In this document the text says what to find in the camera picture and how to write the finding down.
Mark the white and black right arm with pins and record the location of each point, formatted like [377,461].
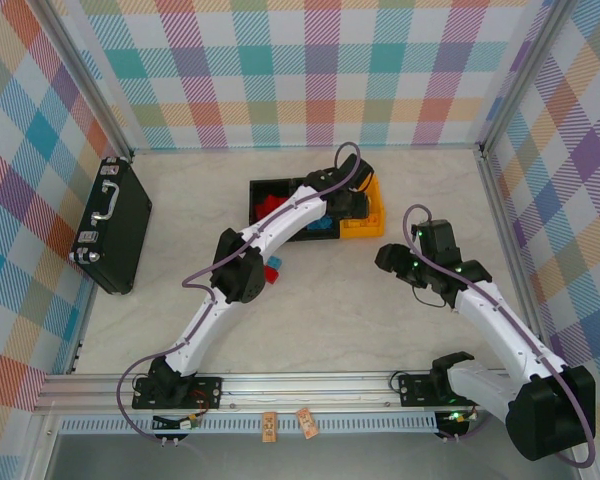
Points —
[500,330]

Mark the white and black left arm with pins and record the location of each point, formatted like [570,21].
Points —
[285,220]

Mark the yellow plastic bin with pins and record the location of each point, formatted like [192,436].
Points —
[365,227]

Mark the orange paper tag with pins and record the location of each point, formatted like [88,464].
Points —
[306,424]
[269,426]

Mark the perforated metal strip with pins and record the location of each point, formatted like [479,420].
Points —
[280,424]

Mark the aluminium side rail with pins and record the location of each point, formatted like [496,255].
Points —
[505,215]

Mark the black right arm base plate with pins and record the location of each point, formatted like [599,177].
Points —
[415,390]

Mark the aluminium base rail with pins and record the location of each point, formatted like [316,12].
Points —
[305,392]

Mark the aluminium frame post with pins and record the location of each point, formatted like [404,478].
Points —
[525,75]
[87,82]

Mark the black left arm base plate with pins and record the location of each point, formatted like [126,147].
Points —
[205,392]

